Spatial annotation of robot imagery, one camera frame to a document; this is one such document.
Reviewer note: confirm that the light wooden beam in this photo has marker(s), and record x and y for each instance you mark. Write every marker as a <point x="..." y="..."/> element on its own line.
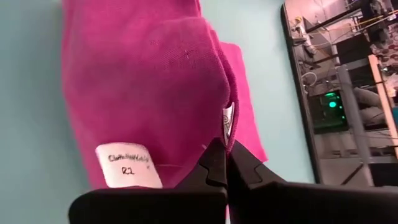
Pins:
<point x="384" y="99"/>

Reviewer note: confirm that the grey metal pole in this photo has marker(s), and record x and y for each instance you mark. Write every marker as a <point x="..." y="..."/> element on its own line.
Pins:
<point x="354" y="124"/>

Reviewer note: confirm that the pink cloth towel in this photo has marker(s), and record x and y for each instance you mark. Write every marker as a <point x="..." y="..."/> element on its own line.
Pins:
<point x="140" y="77"/>

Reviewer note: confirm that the black computer tower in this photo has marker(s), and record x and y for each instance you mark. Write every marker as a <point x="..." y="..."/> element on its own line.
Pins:
<point x="328" y="112"/>

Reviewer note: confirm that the white handwritten paper tag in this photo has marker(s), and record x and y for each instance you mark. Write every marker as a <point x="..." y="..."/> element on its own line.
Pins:
<point x="129" y="166"/>

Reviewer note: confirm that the black metal table frame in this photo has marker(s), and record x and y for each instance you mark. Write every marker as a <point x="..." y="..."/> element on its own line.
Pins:
<point x="303" y="102"/>

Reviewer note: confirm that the green table mat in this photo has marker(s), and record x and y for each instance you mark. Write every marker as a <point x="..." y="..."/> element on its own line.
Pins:
<point x="273" y="77"/>

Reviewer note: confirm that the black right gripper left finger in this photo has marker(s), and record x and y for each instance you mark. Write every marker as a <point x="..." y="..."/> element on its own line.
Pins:
<point x="186" y="205"/>

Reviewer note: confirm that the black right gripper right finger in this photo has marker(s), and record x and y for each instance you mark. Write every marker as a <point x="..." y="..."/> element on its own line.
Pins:
<point x="295" y="205"/>

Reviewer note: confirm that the white sewn care label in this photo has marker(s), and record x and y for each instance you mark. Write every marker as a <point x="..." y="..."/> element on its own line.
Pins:
<point x="228" y="121"/>

